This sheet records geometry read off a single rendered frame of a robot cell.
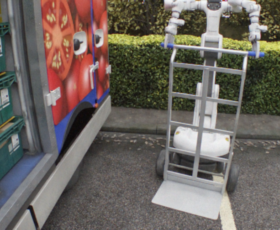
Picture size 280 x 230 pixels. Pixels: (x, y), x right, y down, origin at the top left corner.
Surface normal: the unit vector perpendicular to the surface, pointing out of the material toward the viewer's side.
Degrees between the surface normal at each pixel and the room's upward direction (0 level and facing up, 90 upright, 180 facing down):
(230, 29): 29
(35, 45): 90
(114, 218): 0
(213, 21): 88
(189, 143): 44
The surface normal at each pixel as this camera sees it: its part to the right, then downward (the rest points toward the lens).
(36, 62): -0.13, 0.39
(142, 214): 0.00, -0.92
